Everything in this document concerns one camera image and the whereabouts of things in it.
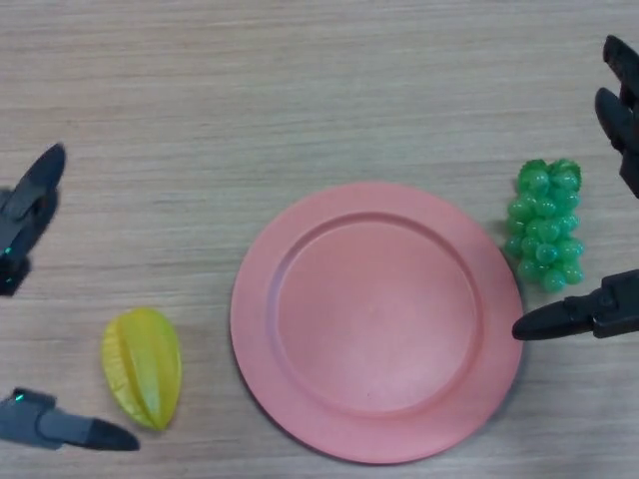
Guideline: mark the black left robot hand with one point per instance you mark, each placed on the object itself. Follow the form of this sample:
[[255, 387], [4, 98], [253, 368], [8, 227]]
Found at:
[[65, 429]]

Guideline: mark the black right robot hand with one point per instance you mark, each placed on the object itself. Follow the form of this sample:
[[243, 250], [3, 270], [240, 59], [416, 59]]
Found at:
[[559, 322]]

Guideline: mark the yellow starfruit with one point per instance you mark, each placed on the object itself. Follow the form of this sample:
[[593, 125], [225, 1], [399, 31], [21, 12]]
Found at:
[[142, 369]]

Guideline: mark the pink round plate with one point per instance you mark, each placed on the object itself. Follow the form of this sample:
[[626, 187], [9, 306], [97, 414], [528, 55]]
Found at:
[[379, 319]]

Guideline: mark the green grape bunch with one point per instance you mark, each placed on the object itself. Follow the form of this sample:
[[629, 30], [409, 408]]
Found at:
[[545, 229]]

